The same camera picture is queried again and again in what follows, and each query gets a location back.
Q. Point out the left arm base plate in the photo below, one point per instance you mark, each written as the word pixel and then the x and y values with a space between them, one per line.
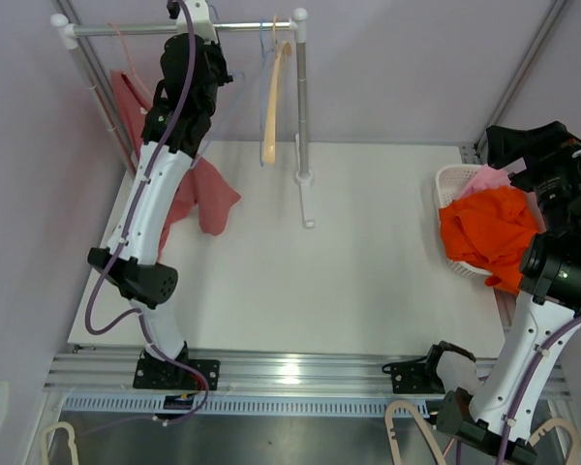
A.
pixel 154 374

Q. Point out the salmon pink t shirt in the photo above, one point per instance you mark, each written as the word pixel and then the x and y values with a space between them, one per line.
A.
pixel 202 187

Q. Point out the aluminium mounting rail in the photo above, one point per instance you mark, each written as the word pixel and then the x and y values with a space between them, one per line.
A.
pixel 263 384

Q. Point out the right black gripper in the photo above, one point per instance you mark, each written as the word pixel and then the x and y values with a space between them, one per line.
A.
pixel 507 145

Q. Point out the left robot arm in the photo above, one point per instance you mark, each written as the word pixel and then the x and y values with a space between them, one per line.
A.
pixel 183 105

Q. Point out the pink plastic hanger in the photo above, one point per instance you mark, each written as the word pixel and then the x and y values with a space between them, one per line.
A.
pixel 131 65

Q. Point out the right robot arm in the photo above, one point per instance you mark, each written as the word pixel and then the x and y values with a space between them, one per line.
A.
pixel 495 415

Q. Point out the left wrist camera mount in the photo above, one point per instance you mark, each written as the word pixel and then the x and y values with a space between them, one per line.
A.
pixel 200 16

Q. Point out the silver clothes rack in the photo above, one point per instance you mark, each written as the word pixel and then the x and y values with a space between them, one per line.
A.
pixel 71 34

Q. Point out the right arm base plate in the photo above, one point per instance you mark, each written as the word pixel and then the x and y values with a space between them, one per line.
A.
pixel 413 377

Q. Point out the beige plastic hanger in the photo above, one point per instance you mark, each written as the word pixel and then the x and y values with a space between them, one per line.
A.
pixel 274 29
pixel 282 53

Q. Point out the light pink t shirt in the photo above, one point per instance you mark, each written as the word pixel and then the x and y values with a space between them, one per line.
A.
pixel 485 178

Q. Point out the beige hanger bottom centre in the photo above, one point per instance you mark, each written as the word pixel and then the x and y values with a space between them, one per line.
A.
pixel 404 424

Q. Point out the white plastic laundry basket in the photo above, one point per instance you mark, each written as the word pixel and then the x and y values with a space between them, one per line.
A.
pixel 449 182

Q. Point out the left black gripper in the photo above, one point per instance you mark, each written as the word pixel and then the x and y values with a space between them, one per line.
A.
pixel 214 49

